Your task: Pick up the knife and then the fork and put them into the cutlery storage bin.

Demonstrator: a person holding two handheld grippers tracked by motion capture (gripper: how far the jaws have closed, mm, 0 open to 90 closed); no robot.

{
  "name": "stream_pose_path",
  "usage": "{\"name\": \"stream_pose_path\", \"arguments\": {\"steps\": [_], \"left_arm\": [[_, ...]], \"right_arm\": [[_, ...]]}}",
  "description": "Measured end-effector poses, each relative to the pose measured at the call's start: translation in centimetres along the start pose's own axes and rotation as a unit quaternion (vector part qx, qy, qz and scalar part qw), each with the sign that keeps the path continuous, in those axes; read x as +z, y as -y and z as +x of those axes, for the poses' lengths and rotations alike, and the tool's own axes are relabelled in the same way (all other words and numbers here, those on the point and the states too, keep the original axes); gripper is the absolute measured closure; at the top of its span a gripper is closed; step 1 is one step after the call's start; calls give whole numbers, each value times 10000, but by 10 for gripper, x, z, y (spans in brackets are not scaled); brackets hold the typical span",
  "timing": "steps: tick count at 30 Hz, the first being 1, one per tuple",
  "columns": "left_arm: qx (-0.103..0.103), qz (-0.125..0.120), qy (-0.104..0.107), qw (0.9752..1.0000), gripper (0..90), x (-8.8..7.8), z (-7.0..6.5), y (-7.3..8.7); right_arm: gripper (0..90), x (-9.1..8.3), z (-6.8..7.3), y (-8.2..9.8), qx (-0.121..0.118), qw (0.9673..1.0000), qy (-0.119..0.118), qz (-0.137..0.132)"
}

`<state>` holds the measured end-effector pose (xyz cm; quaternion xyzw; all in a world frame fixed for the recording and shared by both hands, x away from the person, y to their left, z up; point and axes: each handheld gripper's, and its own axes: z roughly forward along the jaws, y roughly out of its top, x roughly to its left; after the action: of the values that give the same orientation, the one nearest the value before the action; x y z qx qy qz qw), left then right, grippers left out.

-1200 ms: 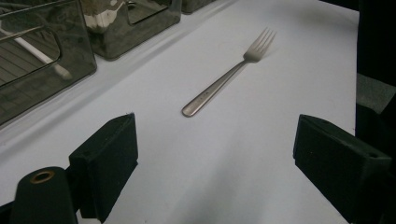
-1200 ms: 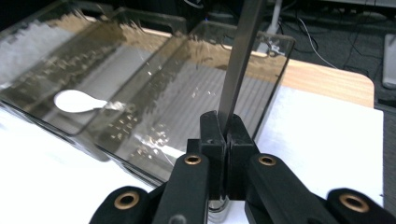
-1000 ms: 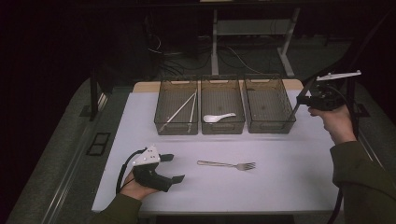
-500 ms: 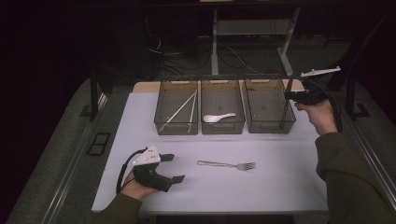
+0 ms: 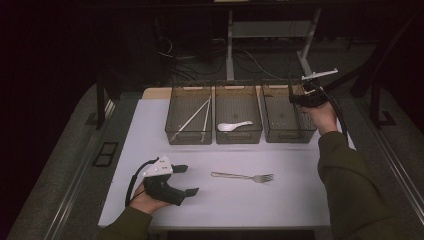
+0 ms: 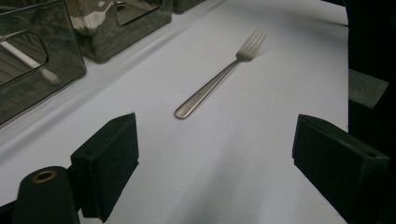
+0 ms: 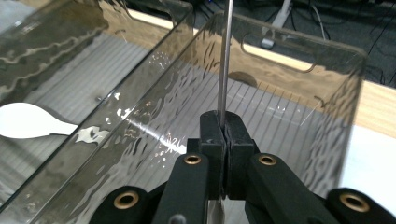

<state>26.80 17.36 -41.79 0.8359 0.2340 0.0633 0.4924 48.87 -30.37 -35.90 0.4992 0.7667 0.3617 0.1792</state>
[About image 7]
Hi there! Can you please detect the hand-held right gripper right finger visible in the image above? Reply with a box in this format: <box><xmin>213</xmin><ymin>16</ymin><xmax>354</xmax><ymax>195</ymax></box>
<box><xmin>223</xmin><ymin>110</ymin><xmax>260</xmax><ymax>200</ymax></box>

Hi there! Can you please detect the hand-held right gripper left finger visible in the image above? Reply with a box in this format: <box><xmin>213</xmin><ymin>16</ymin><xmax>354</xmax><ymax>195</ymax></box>
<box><xmin>186</xmin><ymin>110</ymin><xmax>227</xmax><ymax>200</ymax></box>

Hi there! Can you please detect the stainless steel knife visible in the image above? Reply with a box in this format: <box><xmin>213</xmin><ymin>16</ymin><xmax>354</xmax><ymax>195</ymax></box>
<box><xmin>206</xmin><ymin>0</ymin><xmax>235</xmax><ymax>224</ymax></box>

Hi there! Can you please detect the smoky transparent plastic bin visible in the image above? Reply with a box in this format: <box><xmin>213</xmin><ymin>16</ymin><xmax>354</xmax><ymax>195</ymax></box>
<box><xmin>0</xmin><ymin>0</ymin><xmax>195</xmax><ymax>224</ymax></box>
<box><xmin>29</xmin><ymin>10</ymin><xmax>370</xmax><ymax>224</ymax></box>

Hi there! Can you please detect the white ceramic spoon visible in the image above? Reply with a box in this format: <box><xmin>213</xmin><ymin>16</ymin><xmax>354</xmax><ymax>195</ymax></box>
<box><xmin>0</xmin><ymin>102</ymin><xmax>79</xmax><ymax>140</ymax></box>

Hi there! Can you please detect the white stand leg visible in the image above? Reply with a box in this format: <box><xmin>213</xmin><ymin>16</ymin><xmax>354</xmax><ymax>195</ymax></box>
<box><xmin>261</xmin><ymin>0</ymin><xmax>293</xmax><ymax>50</ymax></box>

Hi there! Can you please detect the white cable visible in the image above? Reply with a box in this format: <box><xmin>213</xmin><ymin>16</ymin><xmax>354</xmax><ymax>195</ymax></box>
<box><xmin>311</xmin><ymin>4</ymin><xmax>328</xmax><ymax>41</ymax></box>

